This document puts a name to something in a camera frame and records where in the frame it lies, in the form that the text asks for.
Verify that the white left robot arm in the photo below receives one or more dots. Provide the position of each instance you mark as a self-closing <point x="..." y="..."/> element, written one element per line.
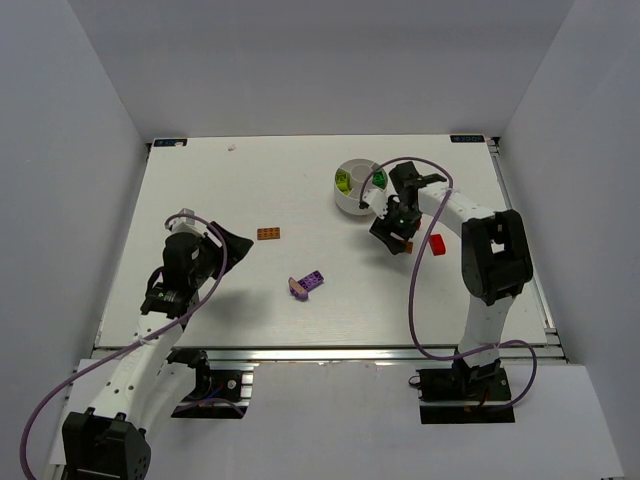
<point x="111" y="438"/>

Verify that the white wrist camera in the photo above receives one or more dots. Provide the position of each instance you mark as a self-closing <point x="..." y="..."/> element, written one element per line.
<point x="374" y="201"/>
<point x="183" y="222"/>

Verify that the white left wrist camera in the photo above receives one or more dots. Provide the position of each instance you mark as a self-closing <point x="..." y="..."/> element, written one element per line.
<point x="183" y="222"/>

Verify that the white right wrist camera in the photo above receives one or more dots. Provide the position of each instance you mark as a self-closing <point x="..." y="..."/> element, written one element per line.
<point x="374" y="201"/>

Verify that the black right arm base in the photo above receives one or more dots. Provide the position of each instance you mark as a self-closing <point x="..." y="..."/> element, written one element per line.
<point x="460" y="395"/>

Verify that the blue label sticker right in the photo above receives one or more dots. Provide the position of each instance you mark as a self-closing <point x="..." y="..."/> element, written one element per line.
<point x="467" y="138"/>

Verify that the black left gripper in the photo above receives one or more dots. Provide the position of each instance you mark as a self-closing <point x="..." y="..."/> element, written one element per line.
<point x="218" y="248"/>

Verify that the dark green square lego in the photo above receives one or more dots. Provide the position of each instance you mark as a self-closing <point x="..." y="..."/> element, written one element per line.
<point x="379" y="177"/>

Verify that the blue label sticker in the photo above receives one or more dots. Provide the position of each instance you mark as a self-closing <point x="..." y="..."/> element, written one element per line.
<point x="170" y="142"/>
<point x="467" y="138"/>

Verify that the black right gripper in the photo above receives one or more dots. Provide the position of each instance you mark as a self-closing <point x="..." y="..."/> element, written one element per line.
<point x="392" y="233"/>

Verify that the lime green sloped lego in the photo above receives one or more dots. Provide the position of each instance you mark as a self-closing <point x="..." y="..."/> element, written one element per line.
<point x="342" y="178"/>

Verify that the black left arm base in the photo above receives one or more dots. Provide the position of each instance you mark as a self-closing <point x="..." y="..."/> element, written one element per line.
<point x="220" y="392"/>

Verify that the purple lego assembly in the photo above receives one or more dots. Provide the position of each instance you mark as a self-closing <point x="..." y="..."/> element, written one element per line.
<point x="300" y="288"/>

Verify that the orange lego plate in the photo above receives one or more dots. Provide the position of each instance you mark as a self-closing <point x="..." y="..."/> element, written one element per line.
<point x="268" y="233"/>

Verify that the blue label sticker left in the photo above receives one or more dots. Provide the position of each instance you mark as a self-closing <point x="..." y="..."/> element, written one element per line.
<point x="170" y="142"/>

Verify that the aluminium table front rail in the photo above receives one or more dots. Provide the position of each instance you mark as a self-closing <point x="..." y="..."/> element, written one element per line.
<point x="310" y="354"/>

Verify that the white round divided container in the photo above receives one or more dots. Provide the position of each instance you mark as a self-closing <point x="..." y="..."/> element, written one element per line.
<point x="361" y="172"/>

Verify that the red curved lego brick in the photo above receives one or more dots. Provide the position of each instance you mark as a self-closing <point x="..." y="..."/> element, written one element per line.
<point x="437" y="245"/>

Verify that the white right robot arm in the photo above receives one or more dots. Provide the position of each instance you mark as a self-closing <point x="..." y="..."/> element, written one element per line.
<point x="495" y="258"/>

